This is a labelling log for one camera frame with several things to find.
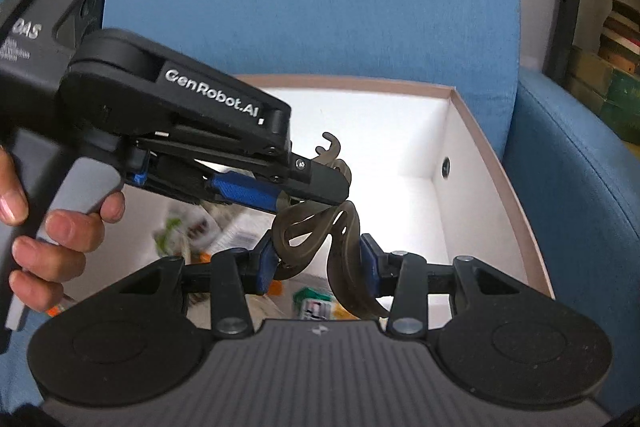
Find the small green box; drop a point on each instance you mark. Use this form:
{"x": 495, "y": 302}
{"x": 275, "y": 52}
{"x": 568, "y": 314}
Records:
{"x": 310, "y": 303}

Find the green white snack packet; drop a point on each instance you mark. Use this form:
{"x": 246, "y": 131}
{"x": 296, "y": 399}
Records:
{"x": 167, "y": 232}

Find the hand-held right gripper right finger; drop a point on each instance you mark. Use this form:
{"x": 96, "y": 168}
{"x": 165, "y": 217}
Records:
{"x": 370, "y": 258}

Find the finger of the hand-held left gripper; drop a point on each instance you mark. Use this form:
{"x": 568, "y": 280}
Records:
{"x": 320, "y": 182}
{"x": 245, "y": 189}

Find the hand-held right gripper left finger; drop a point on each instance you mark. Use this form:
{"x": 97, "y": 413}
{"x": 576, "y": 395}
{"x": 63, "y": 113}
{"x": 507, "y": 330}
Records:
{"x": 265, "y": 263}

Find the orange white medicine box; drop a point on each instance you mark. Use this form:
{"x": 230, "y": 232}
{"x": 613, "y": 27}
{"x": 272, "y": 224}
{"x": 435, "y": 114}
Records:
{"x": 240, "y": 228}

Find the person's left hand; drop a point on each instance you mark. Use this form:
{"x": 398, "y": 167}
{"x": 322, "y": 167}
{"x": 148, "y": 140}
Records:
{"x": 60, "y": 232}

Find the blue fabric sofa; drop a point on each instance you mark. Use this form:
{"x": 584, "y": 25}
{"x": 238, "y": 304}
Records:
{"x": 300, "y": 7}

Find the dark metal shelf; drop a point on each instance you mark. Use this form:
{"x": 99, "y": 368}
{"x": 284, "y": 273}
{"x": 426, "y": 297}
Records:
{"x": 575, "y": 7}

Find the beige cardboard box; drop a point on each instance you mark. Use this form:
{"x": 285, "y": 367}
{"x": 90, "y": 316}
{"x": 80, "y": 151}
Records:
{"x": 400, "y": 147}

